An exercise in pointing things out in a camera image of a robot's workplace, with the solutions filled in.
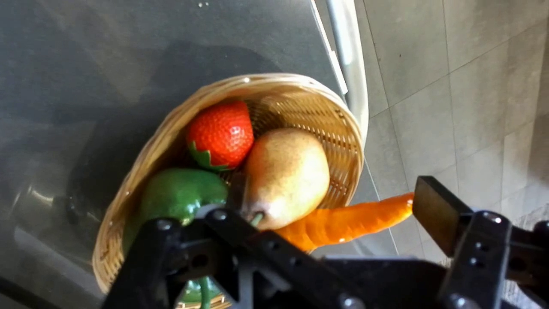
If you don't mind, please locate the woven wicker basket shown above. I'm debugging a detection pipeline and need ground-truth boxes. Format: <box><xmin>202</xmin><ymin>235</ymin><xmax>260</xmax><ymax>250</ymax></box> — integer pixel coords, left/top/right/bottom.
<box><xmin>92</xmin><ymin>73</ymin><xmax>365</xmax><ymax>309</ymax></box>

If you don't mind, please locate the red strawberry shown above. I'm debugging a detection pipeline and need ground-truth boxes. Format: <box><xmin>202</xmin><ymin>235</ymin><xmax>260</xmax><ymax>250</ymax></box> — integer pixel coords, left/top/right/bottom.
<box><xmin>186</xmin><ymin>101</ymin><xmax>254</xmax><ymax>172</ymax></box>

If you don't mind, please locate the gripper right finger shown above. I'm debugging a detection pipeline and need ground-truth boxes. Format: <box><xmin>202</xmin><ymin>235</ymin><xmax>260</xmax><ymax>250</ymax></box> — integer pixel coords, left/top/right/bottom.
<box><xmin>413</xmin><ymin>176</ymin><xmax>549</xmax><ymax>309</ymax></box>

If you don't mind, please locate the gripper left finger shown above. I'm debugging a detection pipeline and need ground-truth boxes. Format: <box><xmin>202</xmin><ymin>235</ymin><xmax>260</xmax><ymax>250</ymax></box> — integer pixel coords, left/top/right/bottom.
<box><xmin>102</xmin><ymin>173</ymin><xmax>369</xmax><ymax>309</ymax></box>

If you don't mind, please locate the green bell pepper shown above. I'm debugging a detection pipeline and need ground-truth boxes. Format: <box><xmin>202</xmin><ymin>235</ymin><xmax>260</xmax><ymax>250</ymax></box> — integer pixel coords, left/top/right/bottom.
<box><xmin>122</xmin><ymin>168</ymin><xmax>229</xmax><ymax>307</ymax></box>

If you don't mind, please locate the yellow brown pear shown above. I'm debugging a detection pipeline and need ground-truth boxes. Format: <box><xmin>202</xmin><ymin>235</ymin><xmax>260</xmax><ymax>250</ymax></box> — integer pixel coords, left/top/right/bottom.
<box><xmin>240</xmin><ymin>128</ymin><xmax>331</xmax><ymax>231</ymax></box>

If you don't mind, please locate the orange carrot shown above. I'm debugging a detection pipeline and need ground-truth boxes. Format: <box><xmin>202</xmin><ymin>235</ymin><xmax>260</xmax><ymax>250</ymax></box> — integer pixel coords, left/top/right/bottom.
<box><xmin>274</xmin><ymin>192</ymin><xmax>415</xmax><ymax>252</ymax></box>

